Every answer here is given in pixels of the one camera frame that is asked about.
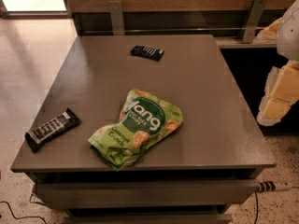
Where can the right metal bracket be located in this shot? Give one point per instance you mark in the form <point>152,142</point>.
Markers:
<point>248,31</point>

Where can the black chocolate bar wrapper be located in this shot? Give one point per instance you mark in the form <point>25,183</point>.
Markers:
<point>40,136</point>

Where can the green dang chips bag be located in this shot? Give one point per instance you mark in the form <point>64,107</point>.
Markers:
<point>144,121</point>

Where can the blue rxbar snack bar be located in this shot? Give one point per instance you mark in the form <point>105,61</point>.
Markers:
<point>147,52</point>

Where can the metal bracket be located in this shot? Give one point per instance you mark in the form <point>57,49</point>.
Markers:
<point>248,31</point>
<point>116,15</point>

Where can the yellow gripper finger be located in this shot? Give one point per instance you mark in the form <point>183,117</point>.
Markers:
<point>281,92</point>
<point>270,32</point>

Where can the white striped cable connector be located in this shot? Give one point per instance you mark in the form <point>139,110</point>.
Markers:
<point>273,186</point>

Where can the grey drawer cabinet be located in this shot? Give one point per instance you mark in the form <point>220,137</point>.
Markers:
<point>208,163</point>

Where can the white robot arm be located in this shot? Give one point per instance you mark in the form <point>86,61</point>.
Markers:
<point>288,34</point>

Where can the left metal bracket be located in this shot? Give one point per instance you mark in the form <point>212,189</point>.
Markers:
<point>116,15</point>

